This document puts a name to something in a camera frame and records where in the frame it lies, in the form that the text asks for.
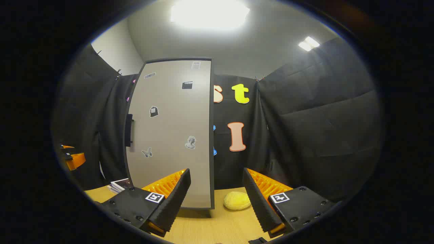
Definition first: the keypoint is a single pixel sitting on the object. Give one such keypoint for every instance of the small ceiling light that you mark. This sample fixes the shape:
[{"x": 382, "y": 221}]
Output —
[{"x": 309, "y": 43}]

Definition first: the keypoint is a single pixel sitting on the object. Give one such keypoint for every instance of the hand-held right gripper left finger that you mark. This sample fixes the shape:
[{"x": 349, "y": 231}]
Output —
[{"x": 176, "y": 200}]

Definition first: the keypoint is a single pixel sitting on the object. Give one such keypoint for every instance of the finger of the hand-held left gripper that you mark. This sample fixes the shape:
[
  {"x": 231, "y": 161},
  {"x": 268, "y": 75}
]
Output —
[
  {"x": 67, "y": 147},
  {"x": 77, "y": 160}
]

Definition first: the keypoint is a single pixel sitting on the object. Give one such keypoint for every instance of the blue book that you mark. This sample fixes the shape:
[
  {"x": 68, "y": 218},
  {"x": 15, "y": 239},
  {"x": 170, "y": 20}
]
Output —
[{"x": 112, "y": 188}]

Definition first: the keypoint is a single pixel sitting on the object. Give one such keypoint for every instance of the grey cabinet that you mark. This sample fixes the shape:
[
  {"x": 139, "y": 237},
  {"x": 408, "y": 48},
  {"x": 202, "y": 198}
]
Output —
[{"x": 212, "y": 152}]

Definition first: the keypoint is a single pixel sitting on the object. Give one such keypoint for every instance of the large ceiling light panel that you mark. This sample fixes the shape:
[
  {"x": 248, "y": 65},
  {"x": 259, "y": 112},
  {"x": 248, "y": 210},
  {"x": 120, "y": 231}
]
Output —
[{"x": 209, "y": 13}]

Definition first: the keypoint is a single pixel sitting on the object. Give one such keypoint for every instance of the white book with portrait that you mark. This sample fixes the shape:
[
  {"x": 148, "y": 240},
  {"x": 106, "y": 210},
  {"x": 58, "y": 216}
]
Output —
[{"x": 121, "y": 184}]

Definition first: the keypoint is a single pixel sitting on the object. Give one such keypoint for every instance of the yellow round sponge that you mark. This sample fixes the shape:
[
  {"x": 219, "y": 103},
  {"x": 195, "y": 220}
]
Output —
[{"x": 236, "y": 200}]

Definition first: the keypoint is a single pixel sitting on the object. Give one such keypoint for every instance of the grey cabinet door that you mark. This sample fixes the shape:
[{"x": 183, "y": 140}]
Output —
[{"x": 169, "y": 128}]

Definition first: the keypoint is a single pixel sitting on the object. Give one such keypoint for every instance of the black backdrop cloth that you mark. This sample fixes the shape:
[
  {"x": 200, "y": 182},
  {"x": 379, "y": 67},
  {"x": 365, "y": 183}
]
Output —
[{"x": 322, "y": 118}]

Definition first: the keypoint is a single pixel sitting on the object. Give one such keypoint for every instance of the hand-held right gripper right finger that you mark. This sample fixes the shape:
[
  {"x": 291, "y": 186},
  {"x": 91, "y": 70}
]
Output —
[{"x": 257, "y": 200}]

